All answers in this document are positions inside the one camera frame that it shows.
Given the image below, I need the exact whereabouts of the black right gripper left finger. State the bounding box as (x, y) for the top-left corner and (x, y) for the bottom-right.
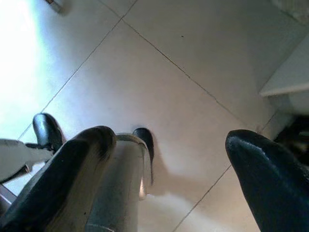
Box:
(0, 125), (117, 232)

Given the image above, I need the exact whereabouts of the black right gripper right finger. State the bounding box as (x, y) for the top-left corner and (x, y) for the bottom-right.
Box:
(225, 129), (309, 232)

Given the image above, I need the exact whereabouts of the dark object under shelf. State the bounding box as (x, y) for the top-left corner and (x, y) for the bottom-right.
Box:
(274, 116), (309, 167)

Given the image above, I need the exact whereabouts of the black robot left foot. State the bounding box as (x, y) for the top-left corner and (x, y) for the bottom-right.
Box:
(32, 113), (66, 150)

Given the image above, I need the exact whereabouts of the black robot foot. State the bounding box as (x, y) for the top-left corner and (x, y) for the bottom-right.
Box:
(132, 127), (155, 186)
(32, 113), (66, 150)

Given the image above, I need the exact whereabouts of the silver robot left leg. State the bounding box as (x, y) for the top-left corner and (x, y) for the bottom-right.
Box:
(0, 138), (57, 184)

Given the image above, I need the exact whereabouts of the silver robot leg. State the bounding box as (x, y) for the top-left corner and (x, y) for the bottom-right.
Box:
(84, 132), (148, 232)
(0, 138), (57, 184)

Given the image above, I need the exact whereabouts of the silver robot right leg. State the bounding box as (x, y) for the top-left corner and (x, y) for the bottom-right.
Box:
(84, 132), (148, 232)

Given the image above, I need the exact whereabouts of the black robot right foot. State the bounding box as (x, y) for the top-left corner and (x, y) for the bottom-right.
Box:
(132, 127), (155, 186)

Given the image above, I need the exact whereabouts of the metal furniture leg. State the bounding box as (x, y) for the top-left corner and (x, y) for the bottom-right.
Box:
(47, 0), (66, 14)

